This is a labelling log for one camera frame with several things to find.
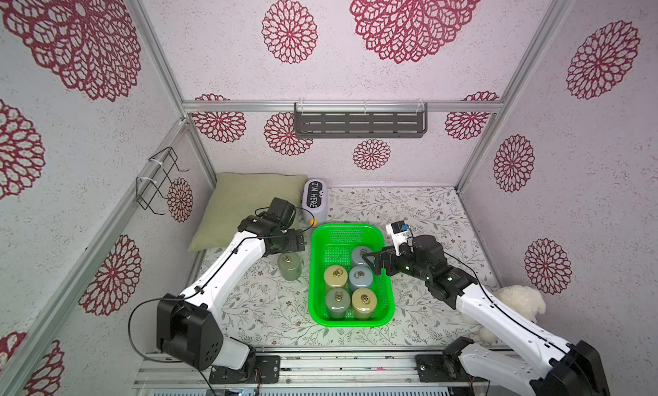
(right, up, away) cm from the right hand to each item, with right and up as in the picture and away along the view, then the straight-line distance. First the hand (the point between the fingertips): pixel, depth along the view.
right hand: (371, 250), depth 77 cm
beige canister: (-11, -9, +6) cm, 15 cm away
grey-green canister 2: (-10, -16, +1) cm, 19 cm away
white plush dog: (+38, -11, -10) cm, 41 cm away
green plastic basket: (-11, -1, +24) cm, 26 cm away
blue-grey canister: (-3, -9, +6) cm, 12 cm away
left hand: (-26, 0, +5) cm, 27 cm away
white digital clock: (-19, +16, +25) cm, 35 cm away
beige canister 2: (-2, -16, 0) cm, 16 cm away
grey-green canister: (-26, -7, +10) cm, 29 cm away
